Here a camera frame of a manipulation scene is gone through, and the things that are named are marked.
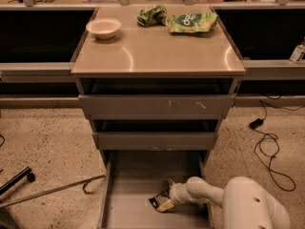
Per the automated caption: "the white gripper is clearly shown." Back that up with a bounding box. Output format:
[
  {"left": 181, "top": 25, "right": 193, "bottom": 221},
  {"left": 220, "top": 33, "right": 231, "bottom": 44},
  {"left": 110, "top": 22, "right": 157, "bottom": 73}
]
[{"left": 156, "top": 178, "right": 191, "bottom": 213}]

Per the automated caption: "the black rxbar chocolate bar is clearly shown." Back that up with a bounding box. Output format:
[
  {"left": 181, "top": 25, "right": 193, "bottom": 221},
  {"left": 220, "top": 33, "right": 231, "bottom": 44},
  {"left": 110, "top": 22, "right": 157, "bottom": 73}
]
[{"left": 149, "top": 190, "right": 169, "bottom": 210}]

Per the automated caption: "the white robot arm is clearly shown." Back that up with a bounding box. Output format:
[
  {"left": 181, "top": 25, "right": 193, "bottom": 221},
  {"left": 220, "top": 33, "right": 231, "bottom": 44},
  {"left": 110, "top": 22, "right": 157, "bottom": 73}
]
[{"left": 150, "top": 177, "right": 291, "bottom": 229}]

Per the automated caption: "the bottom open grey drawer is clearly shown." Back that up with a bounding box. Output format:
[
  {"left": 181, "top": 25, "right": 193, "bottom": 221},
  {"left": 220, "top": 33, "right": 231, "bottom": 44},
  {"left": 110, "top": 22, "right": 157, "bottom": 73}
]
[{"left": 98, "top": 151, "right": 214, "bottom": 229}]

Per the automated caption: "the middle grey drawer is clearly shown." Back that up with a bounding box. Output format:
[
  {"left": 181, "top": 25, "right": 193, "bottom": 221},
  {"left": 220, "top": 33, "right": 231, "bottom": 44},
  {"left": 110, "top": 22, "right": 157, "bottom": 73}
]
[{"left": 92, "top": 132, "right": 218, "bottom": 151}]

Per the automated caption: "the top grey drawer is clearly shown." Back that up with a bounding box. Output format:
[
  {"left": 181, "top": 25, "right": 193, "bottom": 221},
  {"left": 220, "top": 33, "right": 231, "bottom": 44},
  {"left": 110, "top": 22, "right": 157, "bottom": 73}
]
[{"left": 79, "top": 94, "right": 234, "bottom": 120}]

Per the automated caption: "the grey drawer cabinet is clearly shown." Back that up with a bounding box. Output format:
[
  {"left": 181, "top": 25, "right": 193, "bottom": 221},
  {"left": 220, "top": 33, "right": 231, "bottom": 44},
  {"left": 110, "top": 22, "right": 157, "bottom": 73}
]
[{"left": 70, "top": 4, "right": 247, "bottom": 229}]

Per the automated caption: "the long metal bar on floor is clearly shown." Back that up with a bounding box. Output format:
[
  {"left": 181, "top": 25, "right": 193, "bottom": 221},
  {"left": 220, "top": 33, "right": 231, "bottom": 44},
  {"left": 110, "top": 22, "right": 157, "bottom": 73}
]
[{"left": 0, "top": 175, "right": 106, "bottom": 208}]

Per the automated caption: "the black chair leg with caster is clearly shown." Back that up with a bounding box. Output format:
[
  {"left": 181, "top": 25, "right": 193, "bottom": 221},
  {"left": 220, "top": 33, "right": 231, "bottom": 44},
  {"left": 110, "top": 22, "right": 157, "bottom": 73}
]
[{"left": 0, "top": 167, "right": 35, "bottom": 196}]

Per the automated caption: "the green chip bag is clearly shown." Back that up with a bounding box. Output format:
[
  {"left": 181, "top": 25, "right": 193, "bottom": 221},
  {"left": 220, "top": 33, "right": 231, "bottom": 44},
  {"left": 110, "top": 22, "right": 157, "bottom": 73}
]
[{"left": 168, "top": 12, "right": 218, "bottom": 33}]

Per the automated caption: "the white bowl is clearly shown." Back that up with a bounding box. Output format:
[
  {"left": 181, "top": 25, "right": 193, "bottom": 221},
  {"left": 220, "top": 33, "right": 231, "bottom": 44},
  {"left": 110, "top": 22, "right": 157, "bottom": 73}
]
[{"left": 86, "top": 18, "right": 122, "bottom": 39}]

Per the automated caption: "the crumpled green snack bag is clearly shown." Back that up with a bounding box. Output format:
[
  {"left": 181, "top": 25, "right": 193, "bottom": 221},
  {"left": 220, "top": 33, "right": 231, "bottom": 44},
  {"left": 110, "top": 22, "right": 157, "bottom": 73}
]
[{"left": 136, "top": 5, "right": 168, "bottom": 27}]

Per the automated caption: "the black power adapter with cable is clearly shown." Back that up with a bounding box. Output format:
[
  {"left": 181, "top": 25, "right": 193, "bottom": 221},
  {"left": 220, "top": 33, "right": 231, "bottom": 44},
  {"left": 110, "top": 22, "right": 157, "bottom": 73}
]
[{"left": 249, "top": 100, "right": 305, "bottom": 192}]

